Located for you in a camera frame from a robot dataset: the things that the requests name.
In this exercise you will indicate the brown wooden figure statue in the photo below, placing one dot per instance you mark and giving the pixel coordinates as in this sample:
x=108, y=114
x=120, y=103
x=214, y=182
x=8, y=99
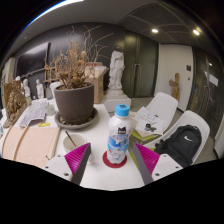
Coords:
x=174, y=86

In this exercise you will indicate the wooden easel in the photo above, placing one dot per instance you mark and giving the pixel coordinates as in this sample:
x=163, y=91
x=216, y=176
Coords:
x=47, y=75

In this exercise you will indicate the tall white plaster statue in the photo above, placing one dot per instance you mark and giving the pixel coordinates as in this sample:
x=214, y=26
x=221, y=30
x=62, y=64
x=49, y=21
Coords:
x=116, y=70

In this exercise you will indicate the small yellow flat item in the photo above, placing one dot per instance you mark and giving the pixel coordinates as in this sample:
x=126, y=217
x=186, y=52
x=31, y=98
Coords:
x=43, y=125

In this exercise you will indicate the dried plant in grey pot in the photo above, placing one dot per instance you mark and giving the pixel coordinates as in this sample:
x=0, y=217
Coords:
x=75, y=105

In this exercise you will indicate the round ceiling light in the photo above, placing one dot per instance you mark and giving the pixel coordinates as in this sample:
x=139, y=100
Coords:
x=155, y=30
x=196, y=32

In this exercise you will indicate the small white cup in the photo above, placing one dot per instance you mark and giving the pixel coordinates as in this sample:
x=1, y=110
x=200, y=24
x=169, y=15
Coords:
x=50, y=110

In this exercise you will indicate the stack of papers and books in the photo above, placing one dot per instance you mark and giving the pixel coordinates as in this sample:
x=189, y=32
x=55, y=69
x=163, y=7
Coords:
x=148, y=120

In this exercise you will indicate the beige wooden-framed panel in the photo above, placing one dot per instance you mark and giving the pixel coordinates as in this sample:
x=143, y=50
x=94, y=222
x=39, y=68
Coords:
x=33, y=143

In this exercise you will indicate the white chair with backpack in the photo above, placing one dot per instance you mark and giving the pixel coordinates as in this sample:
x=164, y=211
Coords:
x=196, y=118

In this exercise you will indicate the green seat cushion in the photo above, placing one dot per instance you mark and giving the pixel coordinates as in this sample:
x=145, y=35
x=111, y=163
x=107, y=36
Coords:
x=138, y=136

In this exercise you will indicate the black wall screen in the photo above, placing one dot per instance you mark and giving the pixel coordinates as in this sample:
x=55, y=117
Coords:
x=31, y=58

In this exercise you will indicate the small white figurine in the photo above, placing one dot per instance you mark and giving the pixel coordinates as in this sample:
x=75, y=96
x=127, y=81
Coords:
x=40, y=89
x=26, y=88

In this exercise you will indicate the brown stirring stick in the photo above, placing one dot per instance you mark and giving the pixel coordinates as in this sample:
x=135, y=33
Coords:
x=70, y=138

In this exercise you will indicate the white statue pedestal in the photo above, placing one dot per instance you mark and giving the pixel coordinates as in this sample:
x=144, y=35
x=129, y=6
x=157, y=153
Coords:
x=116, y=100

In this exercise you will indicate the printed paper sheets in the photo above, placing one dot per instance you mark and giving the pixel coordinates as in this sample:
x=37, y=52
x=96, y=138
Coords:
x=33, y=113

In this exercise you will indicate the white blue-capped drink bottle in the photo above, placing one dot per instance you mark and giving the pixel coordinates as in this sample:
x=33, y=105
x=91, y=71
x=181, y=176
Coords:
x=119, y=140

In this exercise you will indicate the black backpack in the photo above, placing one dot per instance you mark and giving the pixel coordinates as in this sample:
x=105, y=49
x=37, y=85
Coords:
x=180, y=146

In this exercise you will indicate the grey plant saucer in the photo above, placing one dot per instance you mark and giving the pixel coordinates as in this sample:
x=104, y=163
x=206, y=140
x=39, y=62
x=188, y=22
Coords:
x=91, y=120

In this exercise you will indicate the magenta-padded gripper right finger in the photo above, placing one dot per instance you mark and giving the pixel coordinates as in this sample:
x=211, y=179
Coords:
x=146, y=157

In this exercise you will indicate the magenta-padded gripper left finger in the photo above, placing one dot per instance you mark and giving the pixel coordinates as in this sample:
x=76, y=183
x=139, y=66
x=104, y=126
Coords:
x=77, y=156

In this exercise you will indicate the flat round red coaster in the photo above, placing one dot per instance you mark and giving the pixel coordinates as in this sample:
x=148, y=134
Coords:
x=106, y=161

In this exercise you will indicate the cardboard box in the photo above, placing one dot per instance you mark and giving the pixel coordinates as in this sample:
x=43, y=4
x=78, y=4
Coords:
x=99, y=83

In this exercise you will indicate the white chair with papers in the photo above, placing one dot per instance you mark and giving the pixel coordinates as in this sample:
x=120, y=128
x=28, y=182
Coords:
x=165, y=103

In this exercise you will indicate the plain white chair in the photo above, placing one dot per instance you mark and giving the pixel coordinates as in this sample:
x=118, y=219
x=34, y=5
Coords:
x=53, y=89

